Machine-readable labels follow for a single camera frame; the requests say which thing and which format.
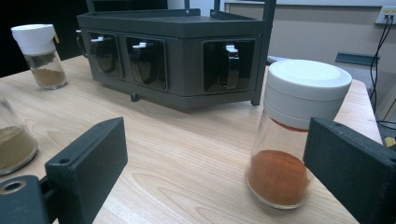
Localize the glass spice jar red powder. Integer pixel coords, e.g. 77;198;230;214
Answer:
245;59;354;210

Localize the white wall socket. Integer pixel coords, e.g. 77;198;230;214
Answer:
375;5;396;26

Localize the dark grey spice rack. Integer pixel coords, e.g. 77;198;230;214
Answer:
76;0;277;114

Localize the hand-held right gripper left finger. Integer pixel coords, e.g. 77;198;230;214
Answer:
45;117;129;224

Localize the glass spice jar brown powder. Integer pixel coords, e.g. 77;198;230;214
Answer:
10;23;68;91

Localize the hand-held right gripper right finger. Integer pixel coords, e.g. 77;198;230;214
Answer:
303;117;396;224

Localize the dark grey wall bracket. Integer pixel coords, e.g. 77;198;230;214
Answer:
334;51;377;67

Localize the glass spice jar olive powder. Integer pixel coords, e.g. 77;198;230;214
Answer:
0;92;39;176

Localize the black cable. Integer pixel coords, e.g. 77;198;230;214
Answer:
372;18;394;114
369;18;389;105

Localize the black spice box white tab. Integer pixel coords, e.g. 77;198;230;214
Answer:
88;32;123;79
202;39;257;94
76;29;87;59
125;36;168;91

